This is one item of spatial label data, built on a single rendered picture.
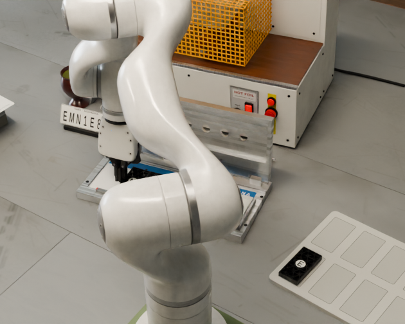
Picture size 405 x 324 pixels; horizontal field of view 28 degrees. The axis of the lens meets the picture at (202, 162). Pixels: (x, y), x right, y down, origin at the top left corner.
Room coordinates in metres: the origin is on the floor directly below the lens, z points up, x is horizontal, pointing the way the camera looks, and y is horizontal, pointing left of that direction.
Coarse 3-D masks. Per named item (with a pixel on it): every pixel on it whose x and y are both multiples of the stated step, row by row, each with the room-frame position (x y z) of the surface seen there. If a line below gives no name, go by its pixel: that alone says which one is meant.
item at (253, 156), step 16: (192, 112) 1.59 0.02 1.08; (208, 112) 1.57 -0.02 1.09; (224, 112) 1.54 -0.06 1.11; (240, 112) 1.53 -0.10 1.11; (192, 128) 1.58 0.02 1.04; (224, 128) 1.55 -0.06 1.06; (240, 128) 1.53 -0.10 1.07; (256, 128) 1.51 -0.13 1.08; (272, 128) 1.49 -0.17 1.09; (208, 144) 1.56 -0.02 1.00; (224, 144) 1.54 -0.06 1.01; (240, 144) 1.53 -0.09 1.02; (256, 144) 1.51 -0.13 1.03; (272, 144) 1.50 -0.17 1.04; (224, 160) 1.53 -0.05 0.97; (240, 160) 1.51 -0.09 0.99; (256, 160) 1.50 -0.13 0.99
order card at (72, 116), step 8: (64, 104) 1.82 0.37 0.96; (64, 112) 1.81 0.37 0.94; (72, 112) 1.81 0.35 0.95; (80, 112) 1.80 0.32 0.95; (88, 112) 1.79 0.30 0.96; (96, 112) 1.78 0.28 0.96; (64, 120) 1.81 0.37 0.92; (72, 120) 1.80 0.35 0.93; (80, 120) 1.79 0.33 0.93; (88, 120) 1.78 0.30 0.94; (96, 120) 1.77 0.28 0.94; (88, 128) 1.77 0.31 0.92; (96, 128) 1.76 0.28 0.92
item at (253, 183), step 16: (144, 160) 1.61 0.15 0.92; (160, 160) 1.61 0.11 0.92; (96, 176) 1.56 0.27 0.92; (240, 176) 1.51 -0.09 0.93; (256, 176) 1.50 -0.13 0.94; (80, 192) 1.50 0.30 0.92; (96, 192) 1.50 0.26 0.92; (256, 192) 1.46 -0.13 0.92; (256, 208) 1.41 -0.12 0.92; (240, 240) 1.31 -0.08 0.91
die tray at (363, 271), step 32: (320, 224) 1.35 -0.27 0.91; (352, 224) 1.34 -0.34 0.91; (288, 256) 1.25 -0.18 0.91; (352, 256) 1.24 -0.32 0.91; (384, 256) 1.23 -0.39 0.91; (288, 288) 1.16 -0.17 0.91; (320, 288) 1.15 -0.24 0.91; (352, 288) 1.15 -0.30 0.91; (384, 288) 1.14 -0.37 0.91; (352, 320) 1.06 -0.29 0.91; (384, 320) 1.06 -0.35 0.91
